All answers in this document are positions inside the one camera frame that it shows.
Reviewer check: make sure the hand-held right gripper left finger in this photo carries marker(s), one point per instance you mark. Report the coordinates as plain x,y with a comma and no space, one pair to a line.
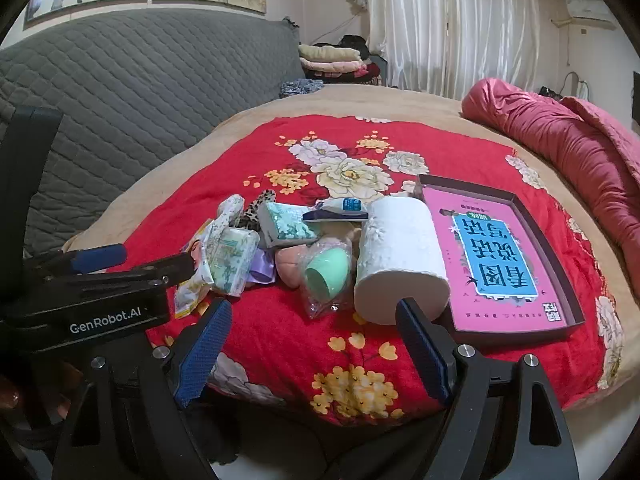
206,352

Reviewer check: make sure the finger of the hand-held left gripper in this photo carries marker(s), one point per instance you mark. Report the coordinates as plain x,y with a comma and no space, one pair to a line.
165,267
100,256

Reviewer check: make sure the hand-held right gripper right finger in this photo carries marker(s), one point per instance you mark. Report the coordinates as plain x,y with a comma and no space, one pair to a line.
424,352

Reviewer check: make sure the yellow snack packet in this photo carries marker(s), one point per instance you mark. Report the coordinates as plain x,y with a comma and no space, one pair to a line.
190,295

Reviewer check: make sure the dark cardboard box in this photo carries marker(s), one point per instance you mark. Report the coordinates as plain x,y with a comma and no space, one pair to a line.
510,336

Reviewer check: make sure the white toilet paper roll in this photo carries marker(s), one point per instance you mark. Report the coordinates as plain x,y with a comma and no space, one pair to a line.
395,250

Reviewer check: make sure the leopard print cloth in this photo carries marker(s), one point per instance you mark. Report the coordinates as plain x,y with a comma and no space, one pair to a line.
260,205

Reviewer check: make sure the green white tissue packet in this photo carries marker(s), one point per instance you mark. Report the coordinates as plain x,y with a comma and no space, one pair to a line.
287,222

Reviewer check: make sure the green sponge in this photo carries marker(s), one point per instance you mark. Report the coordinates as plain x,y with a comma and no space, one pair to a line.
322,270

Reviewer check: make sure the white blue cream tube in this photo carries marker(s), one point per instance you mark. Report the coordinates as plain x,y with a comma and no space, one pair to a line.
340,206

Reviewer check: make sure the person's left hand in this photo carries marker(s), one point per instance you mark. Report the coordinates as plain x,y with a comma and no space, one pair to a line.
9,396

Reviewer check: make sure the wet wipe packet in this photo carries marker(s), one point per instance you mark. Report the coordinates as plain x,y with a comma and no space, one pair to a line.
232,260

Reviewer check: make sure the red floral blanket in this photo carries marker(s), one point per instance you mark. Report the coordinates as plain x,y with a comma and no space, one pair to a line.
280,320

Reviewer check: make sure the white floral cloth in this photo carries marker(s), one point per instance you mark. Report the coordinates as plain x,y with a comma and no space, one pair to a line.
227,210

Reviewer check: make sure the pink book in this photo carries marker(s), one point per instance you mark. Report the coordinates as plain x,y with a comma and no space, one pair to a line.
505,310

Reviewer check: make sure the small bear with pink dress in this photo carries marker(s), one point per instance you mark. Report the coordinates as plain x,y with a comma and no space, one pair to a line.
292,265

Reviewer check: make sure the grey quilted headboard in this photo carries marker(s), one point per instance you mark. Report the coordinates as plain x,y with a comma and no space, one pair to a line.
125,85

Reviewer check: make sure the blue patterned cloth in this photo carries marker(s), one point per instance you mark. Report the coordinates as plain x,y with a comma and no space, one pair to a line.
297,87

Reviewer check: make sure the beige bed blanket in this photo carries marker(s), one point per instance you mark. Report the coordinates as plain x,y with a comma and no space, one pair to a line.
350,102

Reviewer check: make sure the red quilt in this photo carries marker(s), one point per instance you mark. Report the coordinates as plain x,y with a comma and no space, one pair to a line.
575,150

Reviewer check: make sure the stack of folded clothes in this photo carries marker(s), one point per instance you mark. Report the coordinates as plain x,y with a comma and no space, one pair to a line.
327,57

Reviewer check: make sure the black cloth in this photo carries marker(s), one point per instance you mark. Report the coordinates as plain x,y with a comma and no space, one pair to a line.
354,41

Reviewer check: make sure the black television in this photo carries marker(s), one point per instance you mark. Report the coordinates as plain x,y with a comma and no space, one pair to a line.
636,100

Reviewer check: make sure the white curtain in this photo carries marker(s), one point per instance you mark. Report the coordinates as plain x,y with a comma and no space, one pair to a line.
425,20

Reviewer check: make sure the white air conditioner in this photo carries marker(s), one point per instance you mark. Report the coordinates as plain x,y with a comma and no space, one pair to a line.
592,9

